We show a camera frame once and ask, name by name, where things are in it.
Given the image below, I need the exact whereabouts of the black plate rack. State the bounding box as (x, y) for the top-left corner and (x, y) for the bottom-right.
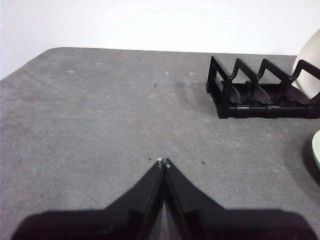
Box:
(205, 54), (320, 120)

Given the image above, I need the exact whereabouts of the cream white plate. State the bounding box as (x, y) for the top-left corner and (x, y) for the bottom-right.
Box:
(291, 28), (320, 100)

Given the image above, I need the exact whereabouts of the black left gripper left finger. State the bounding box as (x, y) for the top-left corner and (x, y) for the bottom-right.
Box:
(11, 158), (166, 240)

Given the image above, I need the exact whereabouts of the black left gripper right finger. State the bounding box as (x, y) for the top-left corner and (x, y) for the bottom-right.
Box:
(164, 157), (317, 240)

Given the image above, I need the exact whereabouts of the pale green plate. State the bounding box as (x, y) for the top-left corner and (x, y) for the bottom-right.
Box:
(311, 129), (320, 173)

